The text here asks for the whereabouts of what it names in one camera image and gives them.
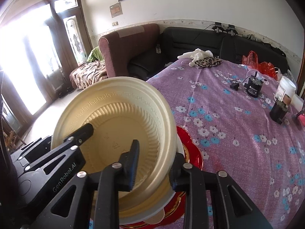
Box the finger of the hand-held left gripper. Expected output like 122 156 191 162
18 123 94 171

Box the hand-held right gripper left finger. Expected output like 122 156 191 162
30 139 140 229

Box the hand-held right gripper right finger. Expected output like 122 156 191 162
169 153 274 229

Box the wide beige patterned bowl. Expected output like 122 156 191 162
51 77 178 220

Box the red glass plate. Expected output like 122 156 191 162
89 126 204 229

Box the large white bowl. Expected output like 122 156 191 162
119 132 186 225

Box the tiger print blanket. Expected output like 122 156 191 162
70 60 109 89

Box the green cloth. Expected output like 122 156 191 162
87 46 104 62

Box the wooden glass door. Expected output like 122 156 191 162
0 0 93 124

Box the brown armchair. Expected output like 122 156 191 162
98 23 161 79

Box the dark bottle with cork cap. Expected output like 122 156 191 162
269 95 292 124

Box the small framed picture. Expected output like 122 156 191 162
110 2 122 18

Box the white cloth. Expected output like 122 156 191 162
177 48 214 61

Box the black leather sofa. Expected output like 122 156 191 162
129 26 290 80

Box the red plastic bag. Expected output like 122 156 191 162
258 62 278 80
242 51 259 71

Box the white plastic jar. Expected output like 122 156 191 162
274 76 297 102

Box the black clamp device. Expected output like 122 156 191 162
212 22 226 32
226 24 239 37

